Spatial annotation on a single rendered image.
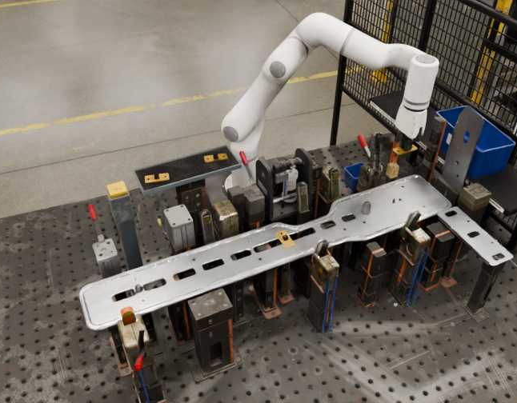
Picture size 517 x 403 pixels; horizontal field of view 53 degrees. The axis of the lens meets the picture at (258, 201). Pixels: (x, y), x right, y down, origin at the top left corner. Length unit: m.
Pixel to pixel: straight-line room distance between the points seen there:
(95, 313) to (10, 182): 2.44
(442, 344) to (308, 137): 2.45
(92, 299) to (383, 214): 1.07
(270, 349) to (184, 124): 2.70
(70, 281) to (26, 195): 1.72
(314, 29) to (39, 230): 1.48
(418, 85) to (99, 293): 1.20
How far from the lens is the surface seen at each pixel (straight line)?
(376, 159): 2.09
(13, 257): 2.43
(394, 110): 2.55
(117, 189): 1.88
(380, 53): 1.74
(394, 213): 2.02
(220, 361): 1.86
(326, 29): 1.75
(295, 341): 1.96
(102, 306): 1.73
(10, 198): 3.92
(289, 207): 2.03
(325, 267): 1.72
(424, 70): 1.71
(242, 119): 2.03
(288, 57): 1.80
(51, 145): 4.32
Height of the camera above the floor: 2.33
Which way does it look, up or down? 41 degrees down
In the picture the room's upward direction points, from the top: straight up
